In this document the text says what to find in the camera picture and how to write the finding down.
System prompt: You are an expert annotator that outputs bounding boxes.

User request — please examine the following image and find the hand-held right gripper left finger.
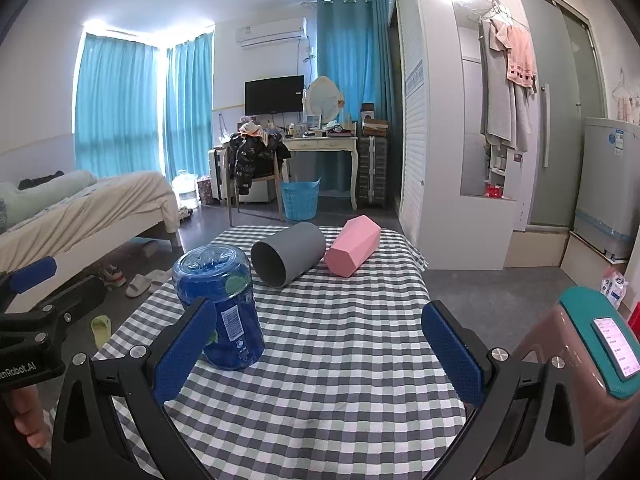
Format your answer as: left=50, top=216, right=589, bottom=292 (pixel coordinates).
left=50, top=296, right=218, bottom=480

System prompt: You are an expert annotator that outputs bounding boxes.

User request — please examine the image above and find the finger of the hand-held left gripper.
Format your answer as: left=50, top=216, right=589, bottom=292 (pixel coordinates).
left=0, top=256, right=57, bottom=313
left=31, top=274, right=107, bottom=325

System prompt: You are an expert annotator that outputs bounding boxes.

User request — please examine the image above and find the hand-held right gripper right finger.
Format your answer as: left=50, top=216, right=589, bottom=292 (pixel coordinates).
left=421, top=301, right=608, bottom=480

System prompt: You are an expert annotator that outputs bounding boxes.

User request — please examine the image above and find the pink hexagonal cup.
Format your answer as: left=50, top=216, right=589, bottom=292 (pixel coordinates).
left=324, top=215, right=382, bottom=278

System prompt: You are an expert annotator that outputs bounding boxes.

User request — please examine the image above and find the grey cup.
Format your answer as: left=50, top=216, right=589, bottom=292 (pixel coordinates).
left=250, top=221, right=327, bottom=289

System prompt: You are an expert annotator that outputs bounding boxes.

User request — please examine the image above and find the blue transparent plastic cup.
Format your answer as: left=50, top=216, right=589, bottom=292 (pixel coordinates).
left=172, top=244, right=266, bottom=372

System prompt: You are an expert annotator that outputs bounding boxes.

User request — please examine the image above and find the person's left hand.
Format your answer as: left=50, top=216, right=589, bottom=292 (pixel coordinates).
left=10, top=389, right=52, bottom=449

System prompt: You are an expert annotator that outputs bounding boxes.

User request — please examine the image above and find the green slipper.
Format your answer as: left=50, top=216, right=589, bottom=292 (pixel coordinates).
left=91, top=315, right=112, bottom=347

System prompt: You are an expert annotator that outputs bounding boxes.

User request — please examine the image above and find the white slipper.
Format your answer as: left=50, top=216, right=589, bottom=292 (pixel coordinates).
left=125, top=270, right=172, bottom=299

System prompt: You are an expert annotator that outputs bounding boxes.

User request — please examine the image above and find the bed with beige sheet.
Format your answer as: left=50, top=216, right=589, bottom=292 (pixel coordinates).
left=0, top=170, right=183, bottom=313

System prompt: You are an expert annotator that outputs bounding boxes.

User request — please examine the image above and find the pale green pillow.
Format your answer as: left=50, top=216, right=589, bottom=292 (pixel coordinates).
left=0, top=170, right=99, bottom=231

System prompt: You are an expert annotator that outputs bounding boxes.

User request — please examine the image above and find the dark cloth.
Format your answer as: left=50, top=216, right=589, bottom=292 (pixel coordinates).
left=17, top=170, right=66, bottom=191

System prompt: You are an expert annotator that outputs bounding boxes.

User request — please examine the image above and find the grey checked tablecloth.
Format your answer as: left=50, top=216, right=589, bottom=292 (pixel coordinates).
left=47, top=225, right=468, bottom=480

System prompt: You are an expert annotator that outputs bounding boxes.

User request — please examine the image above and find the brown bin teal lid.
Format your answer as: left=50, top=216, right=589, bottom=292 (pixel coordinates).
left=512, top=285, right=640, bottom=456

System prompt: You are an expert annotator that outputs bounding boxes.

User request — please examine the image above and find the clear water jug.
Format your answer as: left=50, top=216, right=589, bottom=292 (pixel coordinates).
left=171, top=170, right=199, bottom=209

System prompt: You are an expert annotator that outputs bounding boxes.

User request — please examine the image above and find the smartphone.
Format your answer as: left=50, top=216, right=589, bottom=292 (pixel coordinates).
left=592, top=316, right=640, bottom=382

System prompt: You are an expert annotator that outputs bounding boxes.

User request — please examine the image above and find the white plastic bag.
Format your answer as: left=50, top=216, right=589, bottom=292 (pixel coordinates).
left=597, top=266, right=629, bottom=311

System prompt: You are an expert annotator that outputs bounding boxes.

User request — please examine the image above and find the white suitcase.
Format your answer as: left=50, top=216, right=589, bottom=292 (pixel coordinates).
left=209, top=146, right=231, bottom=206

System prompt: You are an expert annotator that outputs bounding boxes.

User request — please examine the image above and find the blue window curtain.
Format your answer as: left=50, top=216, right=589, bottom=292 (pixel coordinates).
left=164, top=32, right=215, bottom=182
left=74, top=32, right=162, bottom=181

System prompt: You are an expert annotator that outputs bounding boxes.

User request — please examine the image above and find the wooden chair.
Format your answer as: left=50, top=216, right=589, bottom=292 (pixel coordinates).
left=223, top=132, right=292, bottom=227

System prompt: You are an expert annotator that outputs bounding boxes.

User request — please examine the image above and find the blue laundry basket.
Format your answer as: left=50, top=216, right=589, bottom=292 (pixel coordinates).
left=279, top=177, right=322, bottom=222

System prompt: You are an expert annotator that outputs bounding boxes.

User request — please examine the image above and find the grey suitcase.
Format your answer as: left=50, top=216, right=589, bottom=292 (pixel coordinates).
left=357, top=135, right=389, bottom=207

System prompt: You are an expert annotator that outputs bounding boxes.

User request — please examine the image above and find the dark patterned jacket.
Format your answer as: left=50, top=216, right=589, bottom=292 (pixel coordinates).
left=229, top=132, right=292, bottom=196

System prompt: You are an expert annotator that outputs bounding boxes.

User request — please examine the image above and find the white washing machine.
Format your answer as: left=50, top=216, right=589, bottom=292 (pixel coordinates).
left=572, top=117, right=640, bottom=262

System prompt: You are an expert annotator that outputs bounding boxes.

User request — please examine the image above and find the pile of clothes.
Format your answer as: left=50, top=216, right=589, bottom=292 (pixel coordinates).
left=237, top=117, right=269, bottom=144

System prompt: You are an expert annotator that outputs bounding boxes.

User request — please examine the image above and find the cardboard box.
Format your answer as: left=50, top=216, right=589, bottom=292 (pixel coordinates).
left=361, top=103, right=390, bottom=137

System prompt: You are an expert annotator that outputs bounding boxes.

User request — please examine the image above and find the white dressing table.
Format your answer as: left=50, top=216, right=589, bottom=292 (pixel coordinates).
left=282, top=134, right=360, bottom=211

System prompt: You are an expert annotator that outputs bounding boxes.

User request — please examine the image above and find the frosted glass door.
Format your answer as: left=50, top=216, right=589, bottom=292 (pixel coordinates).
left=515, top=0, right=609, bottom=232

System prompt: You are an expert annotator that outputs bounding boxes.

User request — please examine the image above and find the grey hanging towel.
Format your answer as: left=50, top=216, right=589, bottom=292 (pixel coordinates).
left=480, top=20, right=534, bottom=154

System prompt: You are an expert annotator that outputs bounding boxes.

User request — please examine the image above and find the black television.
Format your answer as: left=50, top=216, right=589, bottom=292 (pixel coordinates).
left=244, top=75, right=305, bottom=116

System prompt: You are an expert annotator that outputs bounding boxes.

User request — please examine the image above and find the oval vanity mirror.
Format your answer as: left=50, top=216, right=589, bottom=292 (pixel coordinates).
left=306, top=76, right=346, bottom=126

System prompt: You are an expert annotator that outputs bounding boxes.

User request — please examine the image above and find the pink hanging towel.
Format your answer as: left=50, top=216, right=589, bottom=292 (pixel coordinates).
left=506, top=25, right=539, bottom=93

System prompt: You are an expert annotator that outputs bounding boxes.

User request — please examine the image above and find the tall blue curtain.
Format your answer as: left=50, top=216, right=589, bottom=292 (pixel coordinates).
left=316, top=0, right=396, bottom=194

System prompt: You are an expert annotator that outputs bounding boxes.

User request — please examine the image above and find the white air conditioner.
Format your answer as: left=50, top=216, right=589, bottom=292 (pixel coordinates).
left=235, top=16, right=308, bottom=50

